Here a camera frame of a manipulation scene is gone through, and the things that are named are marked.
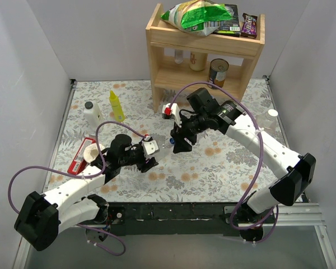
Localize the clear square juice bottle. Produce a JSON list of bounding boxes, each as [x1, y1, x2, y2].
[[256, 111, 278, 134]]

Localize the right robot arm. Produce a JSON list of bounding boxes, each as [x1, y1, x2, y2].
[[162, 87, 316, 223]]

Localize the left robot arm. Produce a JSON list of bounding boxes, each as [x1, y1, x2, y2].
[[14, 134, 159, 251]]

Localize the yellow squeeze bottle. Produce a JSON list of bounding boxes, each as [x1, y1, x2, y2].
[[109, 90, 125, 122]]

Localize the white bottle black cap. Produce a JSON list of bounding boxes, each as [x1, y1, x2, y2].
[[83, 101, 105, 133]]

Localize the cream bottle on shelf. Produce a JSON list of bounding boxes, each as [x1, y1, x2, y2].
[[189, 52, 208, 71]]

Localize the small clear bottle on shelf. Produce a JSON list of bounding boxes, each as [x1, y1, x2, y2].
[[174, 49, 184, 64]]

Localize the black can with foil lid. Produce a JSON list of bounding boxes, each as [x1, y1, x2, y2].
[[83, 143, 99, 164]]

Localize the red flat box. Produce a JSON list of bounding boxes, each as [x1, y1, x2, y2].
[[67, 137, 96, 175]]

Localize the tin can on shelf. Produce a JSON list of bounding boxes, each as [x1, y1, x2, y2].
[[207, 58, 229, 87]]

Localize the wooden shelf unit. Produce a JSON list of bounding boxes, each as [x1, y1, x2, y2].
[[146, 3, 265, 112]]

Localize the black green box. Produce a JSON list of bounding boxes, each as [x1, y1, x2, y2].
[[213, 4, 241, 38]]

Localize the green chip bag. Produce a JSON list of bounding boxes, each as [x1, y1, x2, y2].
[[161, 1, 233, 36]]

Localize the dark chocolate bar pack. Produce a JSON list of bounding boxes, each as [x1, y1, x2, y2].
[[240, 13, 258, 39]]

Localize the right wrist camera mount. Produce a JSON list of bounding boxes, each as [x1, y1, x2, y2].
[[170, 103, 182, 127]]

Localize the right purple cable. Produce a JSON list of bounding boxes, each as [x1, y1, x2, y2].
[[169, 81, 279, 243]]

